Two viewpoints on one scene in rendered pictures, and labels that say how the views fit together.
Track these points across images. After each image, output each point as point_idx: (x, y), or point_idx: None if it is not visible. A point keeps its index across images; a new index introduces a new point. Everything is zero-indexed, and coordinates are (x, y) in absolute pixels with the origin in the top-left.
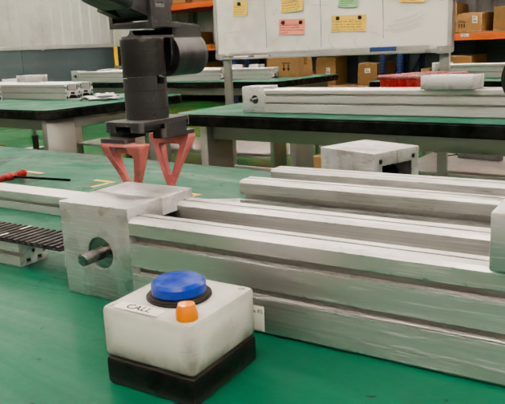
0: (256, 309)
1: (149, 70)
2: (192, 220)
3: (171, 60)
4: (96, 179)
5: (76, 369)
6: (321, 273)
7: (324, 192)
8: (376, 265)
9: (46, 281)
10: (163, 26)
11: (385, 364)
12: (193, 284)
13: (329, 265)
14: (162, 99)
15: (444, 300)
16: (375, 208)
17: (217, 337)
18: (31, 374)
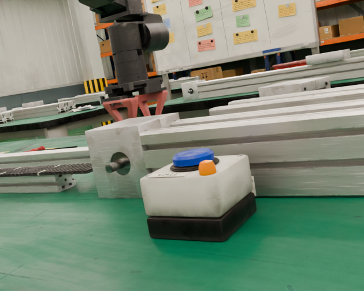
0: None
1: (131, 46)
2: (188, 126)
3: (145, 39)
4: None
5: (121, 235)
6: (296, 140)
7: (274, 105)
8: (340, 123)
9: (80, 196)
10: (138, 14)
11: (357, 198)
12: (206, 152)
13: (300, 134)
14: (142, 66)
15: None
16: None
17: (231, 188)
18: (88, 243)
